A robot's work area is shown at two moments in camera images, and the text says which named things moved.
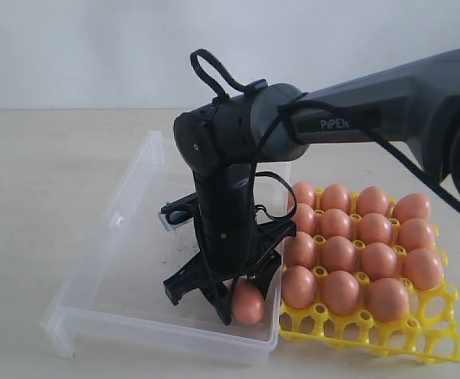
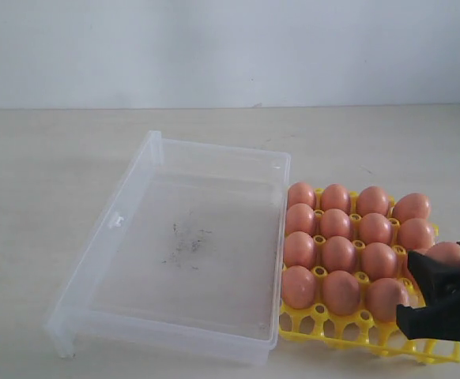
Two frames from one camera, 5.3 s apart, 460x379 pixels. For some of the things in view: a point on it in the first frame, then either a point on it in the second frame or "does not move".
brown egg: x=299 y=287 does not move
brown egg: x=339 y=254 does not move
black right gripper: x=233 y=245 to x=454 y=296
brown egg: x=299 y=249 does not move
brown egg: x=305 y=193 does not move
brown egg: x=247 y=303 to x=447 y=253
